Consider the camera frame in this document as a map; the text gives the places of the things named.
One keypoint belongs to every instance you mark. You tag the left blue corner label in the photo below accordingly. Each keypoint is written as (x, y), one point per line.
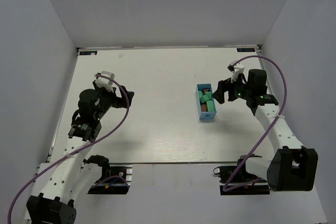
(88, 53)

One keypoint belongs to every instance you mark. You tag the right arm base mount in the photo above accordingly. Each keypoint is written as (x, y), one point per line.
(257, 188)

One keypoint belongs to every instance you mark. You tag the blue plastic box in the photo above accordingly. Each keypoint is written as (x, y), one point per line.
(204, 116)

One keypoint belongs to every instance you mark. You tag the blue corner label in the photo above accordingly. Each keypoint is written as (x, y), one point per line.
(245, 49)
(88, 53)

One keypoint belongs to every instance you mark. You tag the green long block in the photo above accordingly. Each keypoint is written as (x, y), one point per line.
(210, 106)

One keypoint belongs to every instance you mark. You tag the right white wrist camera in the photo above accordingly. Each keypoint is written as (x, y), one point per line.
(236, 68)

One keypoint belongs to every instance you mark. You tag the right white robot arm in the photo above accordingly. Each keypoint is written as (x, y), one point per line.
(293, 166)

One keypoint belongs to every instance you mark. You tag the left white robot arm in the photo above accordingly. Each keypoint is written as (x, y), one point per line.
(76, 172)

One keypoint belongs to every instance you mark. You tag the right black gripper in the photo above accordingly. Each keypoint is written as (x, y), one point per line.
(227, 90)

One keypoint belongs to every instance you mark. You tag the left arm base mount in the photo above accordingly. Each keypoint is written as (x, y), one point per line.
(118, 183)

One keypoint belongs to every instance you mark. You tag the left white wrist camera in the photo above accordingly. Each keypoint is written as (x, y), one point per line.
(104, 80)

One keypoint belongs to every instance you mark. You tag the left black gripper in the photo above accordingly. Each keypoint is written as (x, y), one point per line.
(119, 98)

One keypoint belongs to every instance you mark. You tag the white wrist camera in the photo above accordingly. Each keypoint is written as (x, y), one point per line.
(104, 80)
(236, 68)

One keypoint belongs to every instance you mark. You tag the right blue corner label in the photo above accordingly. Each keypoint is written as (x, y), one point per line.
(245, 49)

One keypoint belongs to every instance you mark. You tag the brown cube block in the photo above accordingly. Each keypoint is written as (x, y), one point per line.
(204, 107)

